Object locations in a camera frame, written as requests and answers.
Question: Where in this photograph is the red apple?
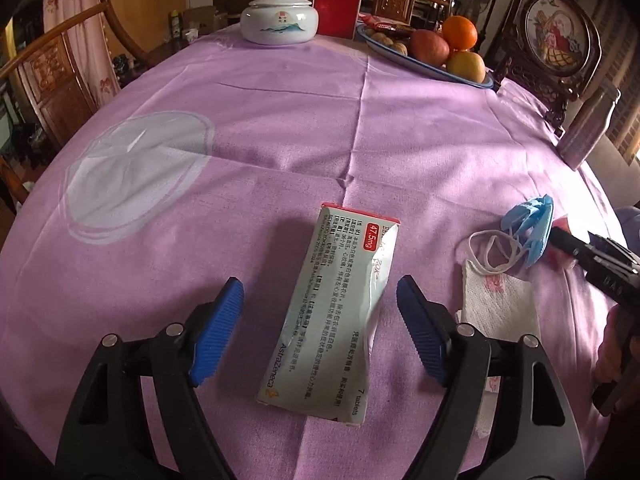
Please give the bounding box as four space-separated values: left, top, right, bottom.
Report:
410 29 451 67

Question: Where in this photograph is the red box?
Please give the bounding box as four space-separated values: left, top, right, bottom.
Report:
312 0 365 41

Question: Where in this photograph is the person's right hand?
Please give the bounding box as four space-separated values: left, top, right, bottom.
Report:
595 310 620 386

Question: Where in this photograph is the blue rimmed fruit plate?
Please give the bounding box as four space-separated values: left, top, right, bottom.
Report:
355 22 496 90

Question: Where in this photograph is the red snack packet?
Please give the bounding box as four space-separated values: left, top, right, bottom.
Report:
362 15 416 31

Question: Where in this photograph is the white paper napkin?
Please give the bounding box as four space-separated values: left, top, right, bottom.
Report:
454 259 543 437

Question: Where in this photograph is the purple tablecloth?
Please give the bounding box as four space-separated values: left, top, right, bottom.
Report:
0 22 621 480

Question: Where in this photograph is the blue face mask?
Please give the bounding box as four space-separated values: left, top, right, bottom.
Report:
467 194 556 276

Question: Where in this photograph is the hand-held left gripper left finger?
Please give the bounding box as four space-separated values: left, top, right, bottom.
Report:
54 276 246 480

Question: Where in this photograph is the pink flowered curtain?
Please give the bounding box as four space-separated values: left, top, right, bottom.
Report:
42 0 121 96

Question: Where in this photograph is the cardboard box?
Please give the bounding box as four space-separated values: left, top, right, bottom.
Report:
182 6 228 36

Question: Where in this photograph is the white ceramic lidded jar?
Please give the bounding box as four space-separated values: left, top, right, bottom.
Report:
240 0 320 46

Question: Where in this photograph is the white medicine box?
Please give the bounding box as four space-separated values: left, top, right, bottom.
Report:
256 201 401 428

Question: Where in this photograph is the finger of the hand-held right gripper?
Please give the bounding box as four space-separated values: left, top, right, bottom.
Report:
550 227 593 263
589 232 640 266

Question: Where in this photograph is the yellow apple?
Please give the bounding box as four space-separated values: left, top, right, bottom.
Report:
446 50 487 84

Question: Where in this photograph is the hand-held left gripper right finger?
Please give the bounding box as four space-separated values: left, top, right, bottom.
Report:
396 274 586 480

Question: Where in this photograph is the painted plate on carved stand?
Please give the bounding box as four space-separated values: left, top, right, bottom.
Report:
492 0 603 136

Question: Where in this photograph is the orange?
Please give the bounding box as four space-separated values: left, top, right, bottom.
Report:
442 16 480 52

